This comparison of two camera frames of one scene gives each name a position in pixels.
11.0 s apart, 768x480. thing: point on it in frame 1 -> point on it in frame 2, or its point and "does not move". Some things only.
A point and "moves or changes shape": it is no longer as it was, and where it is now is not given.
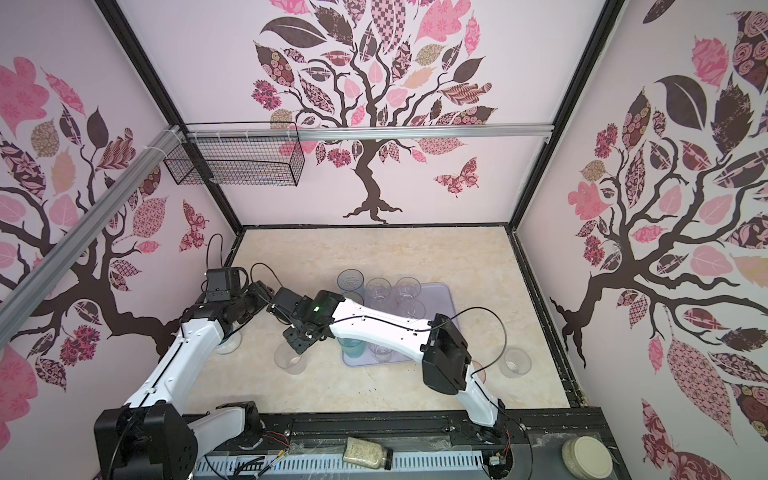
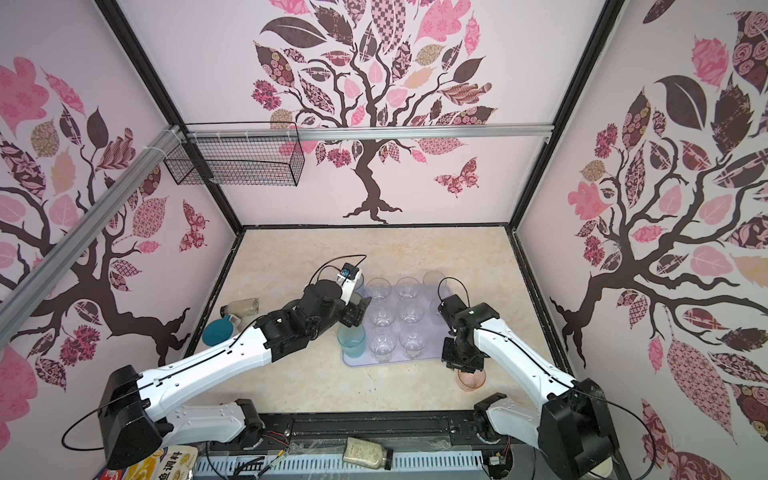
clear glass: (408, 287) does not move
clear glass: (229, 345) moves or changes shape
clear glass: (382, 353) does not move
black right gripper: (291, 336) -> (448, 358)
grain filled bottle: (367, 454) does not move
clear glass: (378, 290) does not move
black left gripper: (263, 294) -> (356, 312)
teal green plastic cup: (354, 348) does not move
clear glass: (411, 307) does not move
